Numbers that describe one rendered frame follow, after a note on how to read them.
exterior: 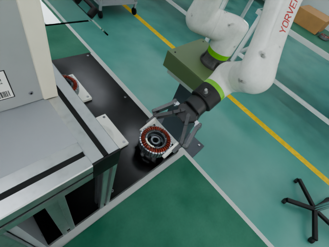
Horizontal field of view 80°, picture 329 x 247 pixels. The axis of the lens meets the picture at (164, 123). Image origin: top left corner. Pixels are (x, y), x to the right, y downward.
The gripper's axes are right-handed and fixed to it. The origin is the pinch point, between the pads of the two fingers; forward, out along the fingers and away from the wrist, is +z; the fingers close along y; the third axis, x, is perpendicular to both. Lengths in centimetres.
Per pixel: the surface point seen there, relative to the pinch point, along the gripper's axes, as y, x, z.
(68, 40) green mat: -72, 9, 0
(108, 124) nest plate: -16.2, 0.2, 8.9
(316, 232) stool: 105, 117, -49
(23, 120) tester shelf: -3.1, -40.9, 13.2
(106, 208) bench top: 7.1, -4.6, 23.8
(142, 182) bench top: 7.1, 2.1, 12.4
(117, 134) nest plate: -11.0, 0.4, 8.7
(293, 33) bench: -26, 126, -195
